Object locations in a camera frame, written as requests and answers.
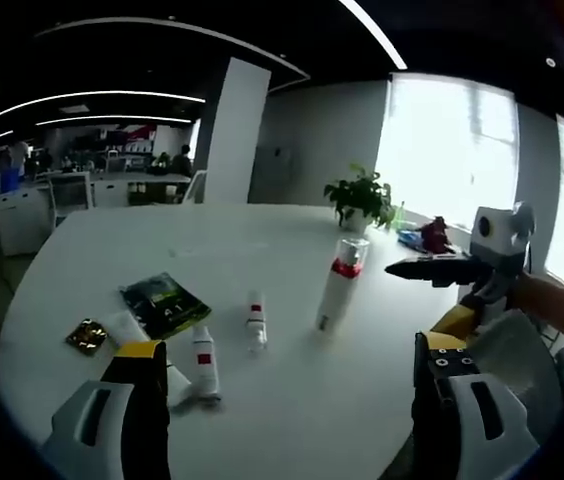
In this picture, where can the potted green plant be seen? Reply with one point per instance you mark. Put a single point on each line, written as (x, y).
(362, 195)

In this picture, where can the green skincare sachet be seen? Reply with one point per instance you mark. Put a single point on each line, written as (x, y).
(164, 305)

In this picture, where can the small white skincare bottle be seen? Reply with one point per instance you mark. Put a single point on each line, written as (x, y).
(257, 325)
(205, 365)

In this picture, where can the blue bin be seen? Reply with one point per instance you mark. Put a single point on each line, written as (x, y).
(9, 180)

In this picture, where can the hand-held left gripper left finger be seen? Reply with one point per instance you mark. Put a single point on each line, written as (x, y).
(142, 410)

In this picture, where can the white cabinet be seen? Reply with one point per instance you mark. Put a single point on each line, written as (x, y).
(22, 220)

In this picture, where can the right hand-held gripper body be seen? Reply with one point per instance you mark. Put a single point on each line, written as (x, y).
(499, 250)

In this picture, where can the red collar pump skincare bottle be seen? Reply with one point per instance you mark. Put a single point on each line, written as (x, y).
(337, 295)

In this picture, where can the blue packet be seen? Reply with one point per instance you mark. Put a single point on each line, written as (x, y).
(409, 237)

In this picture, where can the grey mesh office chair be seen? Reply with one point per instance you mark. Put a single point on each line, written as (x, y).
(512, 360)

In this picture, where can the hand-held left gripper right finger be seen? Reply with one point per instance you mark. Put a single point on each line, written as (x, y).
(432, 415)

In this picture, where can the green plastic bottle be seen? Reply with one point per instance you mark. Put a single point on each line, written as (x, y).
(399, 217)

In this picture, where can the white skincare tube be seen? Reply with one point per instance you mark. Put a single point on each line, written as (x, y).
(179, 382)

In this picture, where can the gold skincare sachet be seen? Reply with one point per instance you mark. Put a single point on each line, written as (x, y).
(88, 337)

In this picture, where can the white chair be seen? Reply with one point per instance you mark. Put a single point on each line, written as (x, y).
(196, 186)

